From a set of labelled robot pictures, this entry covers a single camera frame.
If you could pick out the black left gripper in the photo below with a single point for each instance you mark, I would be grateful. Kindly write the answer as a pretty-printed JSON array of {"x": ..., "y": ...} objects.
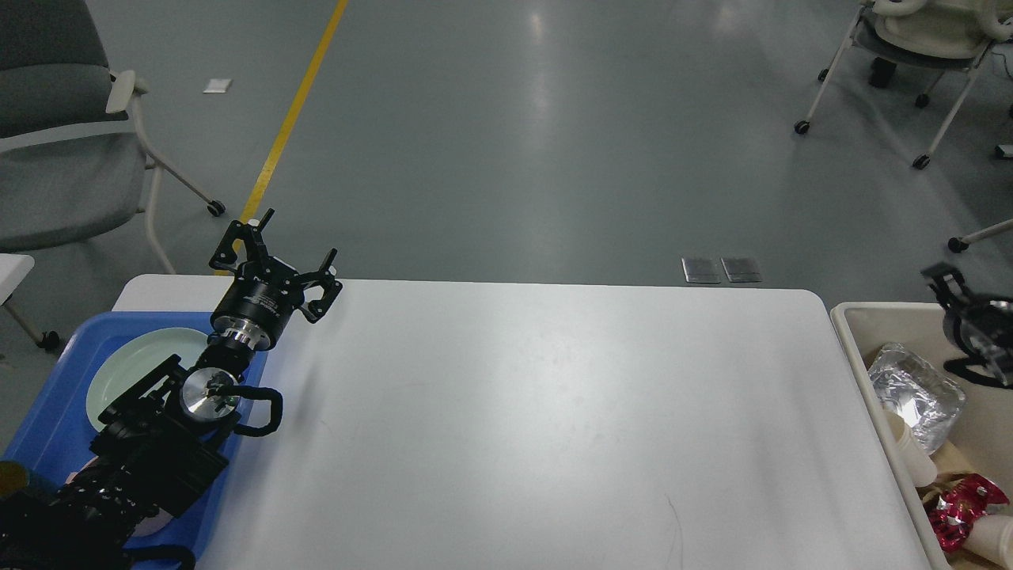
[{"x": 259, "y": 304}]

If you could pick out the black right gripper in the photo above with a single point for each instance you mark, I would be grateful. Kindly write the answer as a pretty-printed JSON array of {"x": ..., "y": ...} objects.
[{"x": 985, "y": 328}]

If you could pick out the aluminium foil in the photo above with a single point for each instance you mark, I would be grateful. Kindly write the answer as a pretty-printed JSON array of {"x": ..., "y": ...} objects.
[{"x": 927, "y": 400}]

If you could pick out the brown paper bag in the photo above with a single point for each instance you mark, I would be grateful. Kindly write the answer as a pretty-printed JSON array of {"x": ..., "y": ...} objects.
[{"x": 953, "y": 466}]

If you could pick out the white paper cup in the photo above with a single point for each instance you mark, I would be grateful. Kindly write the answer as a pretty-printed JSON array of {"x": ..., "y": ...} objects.
[
  {"x": 914, "y": 458},
  {"x": 990, "y": 537}
]

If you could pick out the crushed red snack wrapper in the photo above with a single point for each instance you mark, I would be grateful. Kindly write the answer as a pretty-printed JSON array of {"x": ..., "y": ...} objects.
[{"x": 956, "y": 501}]

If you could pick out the green plate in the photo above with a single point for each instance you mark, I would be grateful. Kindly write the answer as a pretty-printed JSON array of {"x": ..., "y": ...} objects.
[{"x": 127, "y": 364}]

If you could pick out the dark teal mug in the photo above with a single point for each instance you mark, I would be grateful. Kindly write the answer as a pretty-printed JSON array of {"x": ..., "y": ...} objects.
[{"x": 13, "y": 477}]

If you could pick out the pink mug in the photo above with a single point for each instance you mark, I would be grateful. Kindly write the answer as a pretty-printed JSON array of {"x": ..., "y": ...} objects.
[{"x": 152, "y": 524}]

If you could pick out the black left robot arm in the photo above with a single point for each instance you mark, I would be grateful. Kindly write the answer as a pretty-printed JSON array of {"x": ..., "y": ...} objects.
[{"x": 161, "y": 446}]

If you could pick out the white chair at right edge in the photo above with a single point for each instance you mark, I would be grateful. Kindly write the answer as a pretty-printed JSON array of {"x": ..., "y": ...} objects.
[{"x": 1001, "y": 151}]

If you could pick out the beige plastic bin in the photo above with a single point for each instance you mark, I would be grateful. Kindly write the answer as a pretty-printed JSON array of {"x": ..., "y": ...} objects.
[{"x": 983, "y": 431}]

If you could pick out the grey floor plate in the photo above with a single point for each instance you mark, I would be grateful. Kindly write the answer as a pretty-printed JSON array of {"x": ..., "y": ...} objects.
[
  {"x": 701, "y": 270},
  {"x": 741, "y": 270}
]

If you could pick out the grey office chair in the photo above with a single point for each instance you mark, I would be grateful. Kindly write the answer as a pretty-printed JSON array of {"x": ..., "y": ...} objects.
[{"x": 76, "y": 159}]

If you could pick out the white side table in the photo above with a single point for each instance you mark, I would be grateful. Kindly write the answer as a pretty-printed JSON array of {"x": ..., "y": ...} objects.
[{"x": 14, "y": 269}]

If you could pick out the blue plastic tray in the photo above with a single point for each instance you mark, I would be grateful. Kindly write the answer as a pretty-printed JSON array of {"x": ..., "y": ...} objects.
[{"x": 55, "y": 438}]

